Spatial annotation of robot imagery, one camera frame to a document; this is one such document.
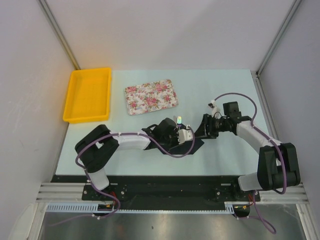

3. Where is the purple cable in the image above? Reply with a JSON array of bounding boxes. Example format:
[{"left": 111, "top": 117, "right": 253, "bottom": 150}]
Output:
[
  {"left": 47, "top": 126, "right": 196, "bottom": 227},
  {"left": 212, "top": 92, "right": 287, "bottom": 235}
]

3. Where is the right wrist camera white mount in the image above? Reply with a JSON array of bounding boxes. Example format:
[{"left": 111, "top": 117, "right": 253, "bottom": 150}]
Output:
[{"left": 208, "top": 100, "right": 221, "bottom": 118}]

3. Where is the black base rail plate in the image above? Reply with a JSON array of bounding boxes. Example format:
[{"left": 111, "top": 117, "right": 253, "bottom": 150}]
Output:
[{"left": 51, "top": 174, "right": 261, "bottom": 211}]

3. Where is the left aluminium frame post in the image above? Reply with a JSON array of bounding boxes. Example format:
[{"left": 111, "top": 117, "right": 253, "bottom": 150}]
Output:
[{"left": 37, "top": 0, "right": 81, "bottom": 70}]

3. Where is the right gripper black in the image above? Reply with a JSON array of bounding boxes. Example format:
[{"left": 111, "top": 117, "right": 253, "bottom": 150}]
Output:
[{"left": 192, "top": 113, "right": 230, "bottom": 140}]

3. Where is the white slotted cable duct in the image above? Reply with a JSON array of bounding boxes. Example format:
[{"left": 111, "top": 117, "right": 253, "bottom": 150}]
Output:
[{"left": 46, "top": 202, "right": 235, "bottom": 214}]

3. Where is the yellow plastic bin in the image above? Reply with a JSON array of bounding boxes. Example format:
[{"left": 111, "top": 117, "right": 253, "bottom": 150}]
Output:
[{"left": 62, "top": 67, "right": 112, "bottom": 124}]

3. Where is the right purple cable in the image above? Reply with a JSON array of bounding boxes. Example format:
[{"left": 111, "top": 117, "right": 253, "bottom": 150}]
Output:
[{"left": 212, "top": 92, "right": 287, "bottom": 235}]

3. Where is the right aluminium frame post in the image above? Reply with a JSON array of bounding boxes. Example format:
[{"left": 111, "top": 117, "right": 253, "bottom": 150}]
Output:
[{"left": 255, "top": 0, "right": 304, "bottom": 78}]

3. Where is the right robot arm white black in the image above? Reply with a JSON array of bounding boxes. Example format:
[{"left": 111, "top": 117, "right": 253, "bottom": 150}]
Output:
[{"left": 195, "top": 101, "right": 301, "bottom": 201}]

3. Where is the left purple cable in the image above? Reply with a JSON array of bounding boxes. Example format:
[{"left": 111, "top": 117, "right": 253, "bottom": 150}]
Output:
[{"left": 47, "top": 126, "right": 196, "bottom": 227}]

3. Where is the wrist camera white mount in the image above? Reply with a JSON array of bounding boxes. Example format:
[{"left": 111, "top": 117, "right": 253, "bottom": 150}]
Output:
[
  {"left": 208, "top": 100, "right": 221, "bottom": 118},
  {"left": 178, "top": 125, "right": 194, "bottom": 145}
]

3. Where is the iridescent green fork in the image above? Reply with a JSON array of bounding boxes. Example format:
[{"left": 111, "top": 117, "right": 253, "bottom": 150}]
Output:
[{"left": 176, "top": 116, "right": 182, "bottom": 127}]

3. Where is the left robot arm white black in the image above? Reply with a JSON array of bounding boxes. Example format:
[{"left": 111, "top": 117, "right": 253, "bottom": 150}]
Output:
[{"left": 75, "top": 118, "right": 184, "bottom": 200}]

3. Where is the aluminium frame post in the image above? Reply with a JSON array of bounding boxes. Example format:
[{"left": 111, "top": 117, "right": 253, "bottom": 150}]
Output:
[
  {"left": 255, "top": 0, "right": 304, "bottom": 78},
  {"left": 37, "top": 0, "right": 81, "bottom": 70}
]

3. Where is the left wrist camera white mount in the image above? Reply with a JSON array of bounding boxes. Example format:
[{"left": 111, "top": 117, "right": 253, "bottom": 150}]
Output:
[{"left": 178, "top": 125, "right": 194, "bottom": 145}]

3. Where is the floral pattern tray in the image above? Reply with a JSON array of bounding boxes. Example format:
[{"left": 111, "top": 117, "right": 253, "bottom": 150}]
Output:
[{"left": 124, "top": 79, "right": 179, "bottom": 116}]

